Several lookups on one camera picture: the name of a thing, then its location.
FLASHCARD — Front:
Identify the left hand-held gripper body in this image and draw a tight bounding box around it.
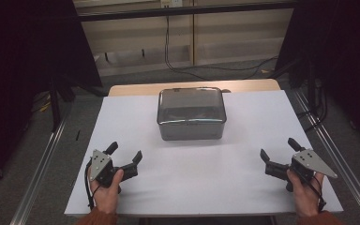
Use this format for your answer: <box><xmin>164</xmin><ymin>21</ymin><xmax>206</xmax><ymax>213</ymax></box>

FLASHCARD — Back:
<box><xmin>88</xmin><ymin>148</ymin><xmax>124</xmax><ymax>194</ymax></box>

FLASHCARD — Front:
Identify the black stand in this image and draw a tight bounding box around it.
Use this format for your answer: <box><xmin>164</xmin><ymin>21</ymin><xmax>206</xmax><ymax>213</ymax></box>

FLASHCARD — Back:
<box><xmin>48</xmin><ymin>74</ymin><xmax>77</xmax><ymax>133</ymax></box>

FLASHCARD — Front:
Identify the white board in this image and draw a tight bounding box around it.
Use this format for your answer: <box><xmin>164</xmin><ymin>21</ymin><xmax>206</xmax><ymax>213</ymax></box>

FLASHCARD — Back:
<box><xmin>64</xmin><ymin>90</ymin><xmax>344</xmax><ymax>218</ymax></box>

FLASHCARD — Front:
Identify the bundle of black cables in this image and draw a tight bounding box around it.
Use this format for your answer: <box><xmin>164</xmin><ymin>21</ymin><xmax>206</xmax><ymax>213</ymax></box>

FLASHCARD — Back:
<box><xmin>295</xmin><ymin>78</ymin><xmax>330</xmax><ymax>133</ymax></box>

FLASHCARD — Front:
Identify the right hand-held gripper black cable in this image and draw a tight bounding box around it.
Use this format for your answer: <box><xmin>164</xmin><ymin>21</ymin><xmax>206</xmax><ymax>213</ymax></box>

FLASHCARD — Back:
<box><xmin>299</xmin><ymin>173</ymin><xmax>328</xmax><ymax>213</ymax></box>

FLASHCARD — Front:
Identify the person's left hand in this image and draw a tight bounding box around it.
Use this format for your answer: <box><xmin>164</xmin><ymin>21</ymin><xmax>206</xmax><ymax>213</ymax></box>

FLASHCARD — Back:
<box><xmin>88</xmin><ymin>168</ymin><xmax>125</xmax><ymax>216</ymax></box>

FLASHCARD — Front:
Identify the clear plastic container lid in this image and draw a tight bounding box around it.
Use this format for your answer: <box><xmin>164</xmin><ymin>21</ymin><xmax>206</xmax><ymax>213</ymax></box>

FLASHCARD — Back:
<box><xmin>156</xmin><ymin>86</ymin><xmax>228</xmax><ymax>126</ymax></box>

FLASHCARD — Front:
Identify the hand-held gripper black cable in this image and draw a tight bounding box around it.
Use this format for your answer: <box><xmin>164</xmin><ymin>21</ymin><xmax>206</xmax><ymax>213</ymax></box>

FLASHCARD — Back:
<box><xmin>83</xmin><ymin>158</ymin><xmax>103</xmax><ymax>211</ymax></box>
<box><xmin>299</xmin><ymin>173</ymin><xmax>328</xmax><ymax>213</ymax></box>

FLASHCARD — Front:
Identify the aluminium rail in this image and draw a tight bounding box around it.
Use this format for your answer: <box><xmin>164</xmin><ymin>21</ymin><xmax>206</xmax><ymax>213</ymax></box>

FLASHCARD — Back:
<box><xmin>9</xmin><ymin>102</ymin><xmax>73</xmax><ymax>225</ymax></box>
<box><xmin>292</xmin><ymin>89</ymin><xmax>360</xmax><ymax>225</ymax></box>

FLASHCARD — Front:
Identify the black floor cable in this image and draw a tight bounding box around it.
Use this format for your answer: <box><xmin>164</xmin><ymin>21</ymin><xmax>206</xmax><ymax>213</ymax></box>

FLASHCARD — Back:
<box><xmin>163</xmin><ymin>15</ymin><xmax>279</xmax><ymax>82</ymax></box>

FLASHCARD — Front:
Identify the black horizontal bar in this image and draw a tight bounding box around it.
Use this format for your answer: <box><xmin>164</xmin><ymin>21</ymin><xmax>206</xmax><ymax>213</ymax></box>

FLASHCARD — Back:
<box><xmin>77</xmin><ymin>1</ymin><xmax>298</xmax><ymax>23</ymax></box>

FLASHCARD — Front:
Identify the clear plastic container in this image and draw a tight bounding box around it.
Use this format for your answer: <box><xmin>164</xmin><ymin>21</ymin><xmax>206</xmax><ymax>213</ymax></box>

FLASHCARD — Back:
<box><xmin>157</xmin><ymin>88</ymin><xmax>227</xmax><ymax>142</ymax></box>

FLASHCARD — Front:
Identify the black curtain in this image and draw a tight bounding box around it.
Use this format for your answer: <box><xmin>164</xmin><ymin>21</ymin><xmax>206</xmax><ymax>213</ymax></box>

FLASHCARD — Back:
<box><xmin>0</xmin><ymin>0</ymin><xmax>104</xmax><ymax>191</ymax></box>
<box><xmin>274</xmin><ymin>0</ymin><xmax>360</xmax><ymax>153</ymax></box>

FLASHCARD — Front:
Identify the yellow floor item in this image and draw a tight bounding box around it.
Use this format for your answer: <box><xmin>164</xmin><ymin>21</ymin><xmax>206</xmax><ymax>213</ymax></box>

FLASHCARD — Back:
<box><xmin>38</xmin><ymin>100</ymin><xmax>53</xmax><ymax>113</ymax></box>

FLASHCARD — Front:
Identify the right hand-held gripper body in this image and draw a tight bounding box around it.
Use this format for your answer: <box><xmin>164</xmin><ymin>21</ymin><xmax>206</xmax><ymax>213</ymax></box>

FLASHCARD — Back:
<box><xmin>285</xmin><ymin>148</ymin><xmax>338</xmax><ymax>193</ymax></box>

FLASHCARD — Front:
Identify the left hand-held gripper black cable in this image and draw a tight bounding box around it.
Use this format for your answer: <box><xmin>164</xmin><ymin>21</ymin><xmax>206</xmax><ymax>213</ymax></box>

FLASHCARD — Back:
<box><xmin>83</xmin><ymin>158</ymin><xmax>103</xmax><ymax>211</ymax></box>

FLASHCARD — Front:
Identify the person's right hand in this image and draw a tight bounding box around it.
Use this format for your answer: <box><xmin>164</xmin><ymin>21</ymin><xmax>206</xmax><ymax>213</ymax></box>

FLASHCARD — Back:
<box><xmin>286</xmin><ymin>169</ymin><xmax>325</xmax><ymax>218</ymax></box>

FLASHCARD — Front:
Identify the white wall outlet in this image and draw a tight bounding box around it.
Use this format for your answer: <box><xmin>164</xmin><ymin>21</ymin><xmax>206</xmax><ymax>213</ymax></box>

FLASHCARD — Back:
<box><xmin>160</xmin><ymin>0</ymin><xmax>184</xmax><ymax>9</ymax></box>

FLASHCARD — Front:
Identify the wooden table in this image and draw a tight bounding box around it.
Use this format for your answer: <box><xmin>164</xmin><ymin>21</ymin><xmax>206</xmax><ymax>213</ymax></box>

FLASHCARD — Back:
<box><xmin>108</xmin><ymin>78</ymin><xmax>282</xmax><ymax>98</ymax></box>

